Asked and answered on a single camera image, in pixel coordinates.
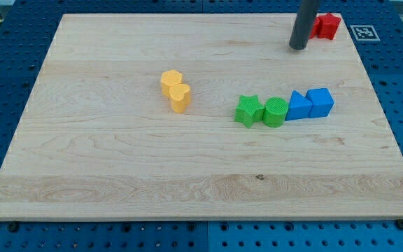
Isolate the blue cube block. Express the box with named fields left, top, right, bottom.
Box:
left=306, top=87, right=334, bottom=118

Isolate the wooden board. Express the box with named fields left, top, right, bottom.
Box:
left=0, top=13, right=403, bottom=221

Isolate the yellow heart block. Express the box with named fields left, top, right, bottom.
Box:
left=169, top=83, right=191, bottom=113

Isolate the green star block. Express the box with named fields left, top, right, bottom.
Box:
left=234, top=95, right=264, bottom=128

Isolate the yellow hexagon block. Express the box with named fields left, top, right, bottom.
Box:
left=160, top=69, right=183, bottom=97

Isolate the green cylinder block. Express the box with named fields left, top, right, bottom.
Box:
left=262, top=97, right=289, bottom=127

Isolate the blue triangle block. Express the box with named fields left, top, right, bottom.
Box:
left=285, top=90, right=313, bottom=121

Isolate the red block behind tool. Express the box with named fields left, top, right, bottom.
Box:
left=309, top=17, right=321, bottom=39

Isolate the red star block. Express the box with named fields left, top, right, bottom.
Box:
left=318, top=13, right=341, bottom=40

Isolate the white fiducial marker tag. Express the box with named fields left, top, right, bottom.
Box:
left=351, top=24, right=380, bottom=41

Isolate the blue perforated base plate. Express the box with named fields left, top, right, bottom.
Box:
left=0, top=1, right=403, bottom=251

